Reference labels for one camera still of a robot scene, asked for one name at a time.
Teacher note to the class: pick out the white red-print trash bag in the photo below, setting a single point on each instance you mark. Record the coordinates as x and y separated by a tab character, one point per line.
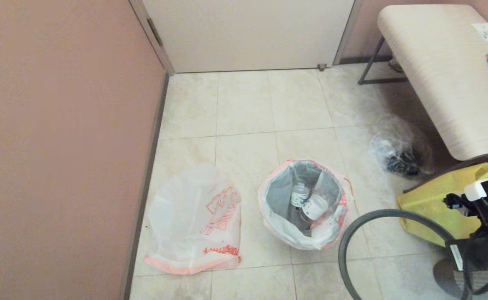
277	225
185	216

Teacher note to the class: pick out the yellow fabric bag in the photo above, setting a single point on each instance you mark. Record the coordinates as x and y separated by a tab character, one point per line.
427	204

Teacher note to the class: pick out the clear plastic bag black contents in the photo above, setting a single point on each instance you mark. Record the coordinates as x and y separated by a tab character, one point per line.
394	146

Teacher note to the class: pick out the grey striped rounded object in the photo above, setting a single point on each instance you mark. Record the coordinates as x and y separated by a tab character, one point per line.
444	275

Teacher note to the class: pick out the beige wood-grain table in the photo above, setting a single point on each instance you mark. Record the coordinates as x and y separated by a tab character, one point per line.
435	75

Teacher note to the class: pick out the white paper cup dark print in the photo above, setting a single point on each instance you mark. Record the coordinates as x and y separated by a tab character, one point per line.
300	195
314	207

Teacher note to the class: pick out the shoe under table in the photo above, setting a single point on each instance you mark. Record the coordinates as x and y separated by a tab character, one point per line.
395	66

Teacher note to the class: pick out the small metal door stop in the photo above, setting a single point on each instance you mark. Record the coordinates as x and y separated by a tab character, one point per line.
321	67

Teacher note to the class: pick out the white door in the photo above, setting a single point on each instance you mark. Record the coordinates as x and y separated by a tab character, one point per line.
248	33

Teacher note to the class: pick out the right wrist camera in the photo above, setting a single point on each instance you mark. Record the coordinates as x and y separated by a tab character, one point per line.
475	189

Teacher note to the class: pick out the dark metal table frame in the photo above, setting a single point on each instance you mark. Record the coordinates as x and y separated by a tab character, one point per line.
381	81

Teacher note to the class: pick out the dark wall baseboard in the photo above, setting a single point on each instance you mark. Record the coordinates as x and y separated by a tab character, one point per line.
148	175

